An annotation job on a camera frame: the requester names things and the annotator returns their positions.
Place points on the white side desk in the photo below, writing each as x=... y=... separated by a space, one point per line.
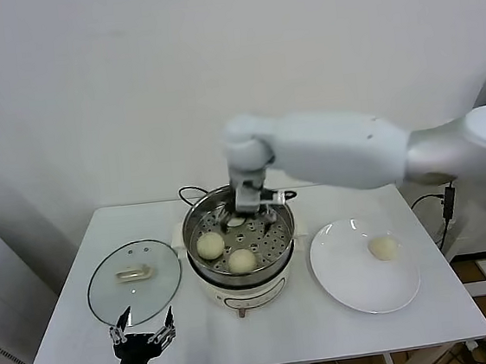
x=470 y=236

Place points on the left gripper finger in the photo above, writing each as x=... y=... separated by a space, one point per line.
x=120 y=327
x=168 y=329

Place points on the round white plate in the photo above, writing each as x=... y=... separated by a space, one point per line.
x=357 y=274

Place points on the stainless steel steamer basket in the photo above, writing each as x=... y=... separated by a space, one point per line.
x=276 y=248

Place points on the white steamed baozi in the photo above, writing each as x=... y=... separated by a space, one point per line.
x=209 y=246
x=242 y=261
x=382 y=248
x=235 y=223

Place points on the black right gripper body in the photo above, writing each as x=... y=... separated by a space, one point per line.
x=267 y=205

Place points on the round glass pot lid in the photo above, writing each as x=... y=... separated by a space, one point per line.
x=107 y=292

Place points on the white floor cabinet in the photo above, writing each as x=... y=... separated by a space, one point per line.
x=3 y=303

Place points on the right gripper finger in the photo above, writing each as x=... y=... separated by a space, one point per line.
x=226 y=219
x=272 y=219

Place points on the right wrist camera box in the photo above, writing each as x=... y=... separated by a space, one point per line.
x=247 y=199

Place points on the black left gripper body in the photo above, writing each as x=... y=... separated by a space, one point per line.
x=136 y=349

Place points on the black usb hub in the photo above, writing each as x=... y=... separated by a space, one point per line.
x=448 y=203

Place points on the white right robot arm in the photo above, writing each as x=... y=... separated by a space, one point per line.
x=330 y=146

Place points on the white electric cooking pot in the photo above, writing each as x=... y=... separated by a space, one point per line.
x=211 y=291

